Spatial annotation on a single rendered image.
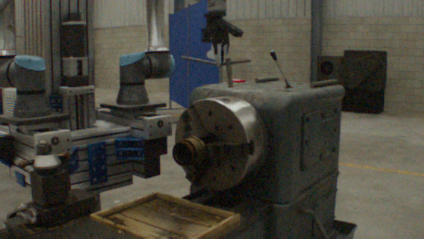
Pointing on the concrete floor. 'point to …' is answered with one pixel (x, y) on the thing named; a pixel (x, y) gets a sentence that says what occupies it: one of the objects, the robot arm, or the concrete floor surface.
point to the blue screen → (190, 45)
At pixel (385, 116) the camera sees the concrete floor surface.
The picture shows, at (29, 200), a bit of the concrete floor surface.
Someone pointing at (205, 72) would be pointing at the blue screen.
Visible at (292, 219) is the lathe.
